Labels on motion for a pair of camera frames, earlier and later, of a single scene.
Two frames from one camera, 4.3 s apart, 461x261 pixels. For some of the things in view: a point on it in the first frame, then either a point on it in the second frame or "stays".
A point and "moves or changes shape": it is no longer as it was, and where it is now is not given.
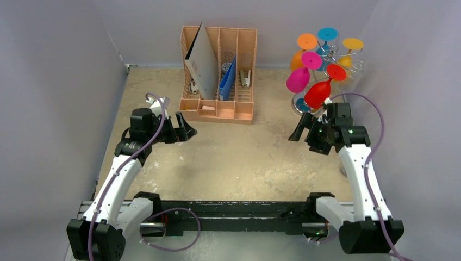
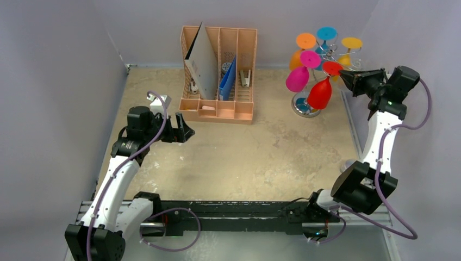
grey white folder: [201, 61] stays
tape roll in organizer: [225, 67] stays
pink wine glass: [298, 80] stays
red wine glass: [317, 95] moves or changes shape
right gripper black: [309, 129] to [365, 83]
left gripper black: [176, 135] stays
